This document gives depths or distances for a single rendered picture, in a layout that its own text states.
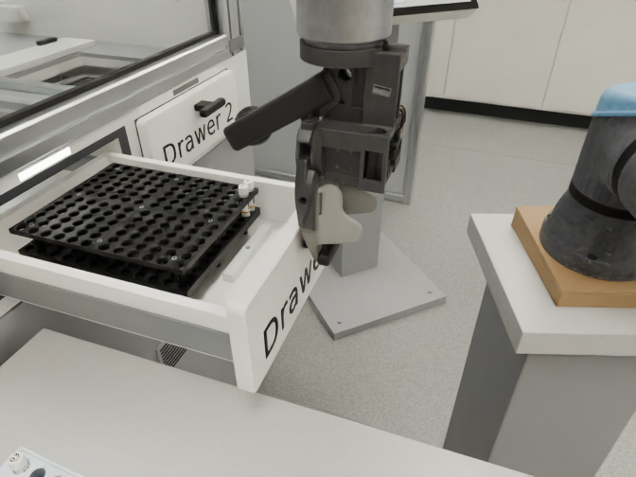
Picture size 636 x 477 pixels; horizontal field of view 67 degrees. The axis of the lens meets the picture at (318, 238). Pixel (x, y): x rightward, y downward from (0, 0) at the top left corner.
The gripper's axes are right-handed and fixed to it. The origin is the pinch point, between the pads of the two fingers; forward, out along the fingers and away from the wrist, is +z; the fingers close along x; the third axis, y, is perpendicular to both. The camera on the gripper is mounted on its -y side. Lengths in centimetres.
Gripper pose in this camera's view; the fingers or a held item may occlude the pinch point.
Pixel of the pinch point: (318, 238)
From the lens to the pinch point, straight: 50.4
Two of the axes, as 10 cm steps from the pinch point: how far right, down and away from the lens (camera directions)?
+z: 0.0, 8.2, 5.8
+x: 3.3, -5.4, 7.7
